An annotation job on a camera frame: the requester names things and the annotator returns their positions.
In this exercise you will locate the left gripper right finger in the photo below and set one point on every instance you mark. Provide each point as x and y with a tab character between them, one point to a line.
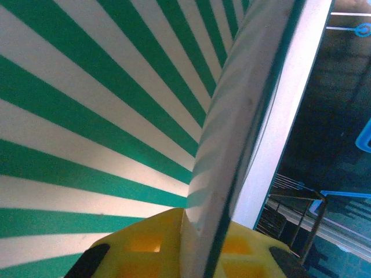
252	257

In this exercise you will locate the green striped plate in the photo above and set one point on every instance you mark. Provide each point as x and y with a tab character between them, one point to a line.
101	116

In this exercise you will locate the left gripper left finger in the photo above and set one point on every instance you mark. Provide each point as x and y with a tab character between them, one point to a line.
139	255

